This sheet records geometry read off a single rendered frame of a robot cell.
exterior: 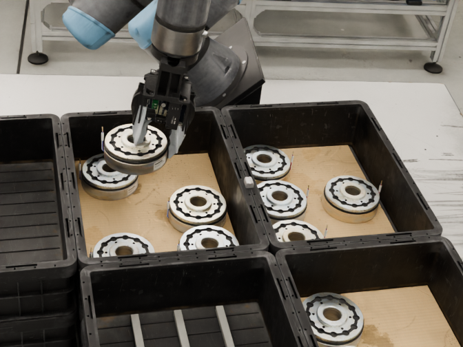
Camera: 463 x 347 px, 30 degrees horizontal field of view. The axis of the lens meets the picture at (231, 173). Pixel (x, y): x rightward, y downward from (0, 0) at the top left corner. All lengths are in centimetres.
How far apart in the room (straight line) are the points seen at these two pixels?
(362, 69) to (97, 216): 233
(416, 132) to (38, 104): 89
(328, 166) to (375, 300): 36
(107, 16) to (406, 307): 67
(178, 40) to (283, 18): 277
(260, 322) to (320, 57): 246
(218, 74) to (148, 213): 39
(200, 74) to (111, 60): 179
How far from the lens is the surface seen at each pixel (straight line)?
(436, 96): 227
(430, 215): 150
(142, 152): 139
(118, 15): 132
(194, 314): 138
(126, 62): 356
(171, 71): 126
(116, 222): 153
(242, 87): 179
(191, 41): 126
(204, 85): 180
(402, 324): 144
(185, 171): 165
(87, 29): 132
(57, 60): 357
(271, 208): 154
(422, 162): 202
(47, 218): 154
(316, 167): 170
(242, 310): 140
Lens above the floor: 185
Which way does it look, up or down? 38 degrees down
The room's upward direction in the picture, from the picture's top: 7 degrees clockwise
